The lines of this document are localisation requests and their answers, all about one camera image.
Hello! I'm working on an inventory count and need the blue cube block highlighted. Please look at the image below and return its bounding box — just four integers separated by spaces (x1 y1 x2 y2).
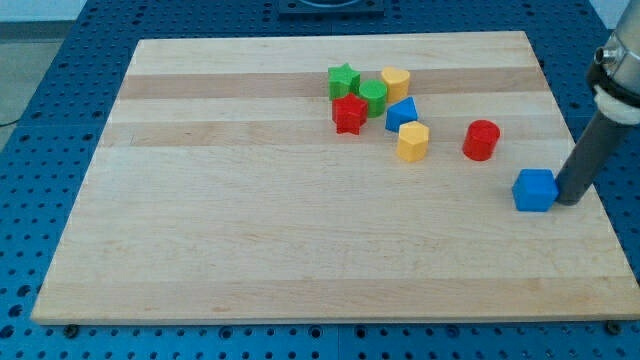
512 169 558 212

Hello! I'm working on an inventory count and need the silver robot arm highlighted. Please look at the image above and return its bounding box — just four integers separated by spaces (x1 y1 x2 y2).
587 0 639 126

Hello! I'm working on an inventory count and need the light wooden board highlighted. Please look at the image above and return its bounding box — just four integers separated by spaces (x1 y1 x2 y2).
31 31 639 325

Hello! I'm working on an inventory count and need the red star block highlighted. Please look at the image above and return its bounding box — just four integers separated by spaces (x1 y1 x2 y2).
332 93 368 135

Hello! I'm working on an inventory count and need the yellow hexagon block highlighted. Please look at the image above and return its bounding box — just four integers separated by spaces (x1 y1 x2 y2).
396 121 430 162

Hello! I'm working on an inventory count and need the green star block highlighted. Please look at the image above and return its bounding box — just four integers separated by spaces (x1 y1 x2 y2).
328 63 360 100

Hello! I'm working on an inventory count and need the green cylinder block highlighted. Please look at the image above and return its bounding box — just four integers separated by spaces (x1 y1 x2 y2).
358 79 387 118

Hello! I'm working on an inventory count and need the blue triangular block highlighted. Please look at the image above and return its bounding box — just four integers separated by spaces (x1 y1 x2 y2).
385 97 419 132

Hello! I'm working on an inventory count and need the yellow heart block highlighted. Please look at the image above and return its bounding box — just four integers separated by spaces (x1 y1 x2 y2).
381 66 411 103

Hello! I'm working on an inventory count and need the red cylinder block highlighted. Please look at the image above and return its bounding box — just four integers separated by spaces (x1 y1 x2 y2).
462 119 501 161

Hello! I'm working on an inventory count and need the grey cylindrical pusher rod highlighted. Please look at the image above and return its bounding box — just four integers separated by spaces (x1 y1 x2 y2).
555 111 633 206

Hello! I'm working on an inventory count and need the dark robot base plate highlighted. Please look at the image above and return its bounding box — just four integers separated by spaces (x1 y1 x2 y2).
275 0 385 16

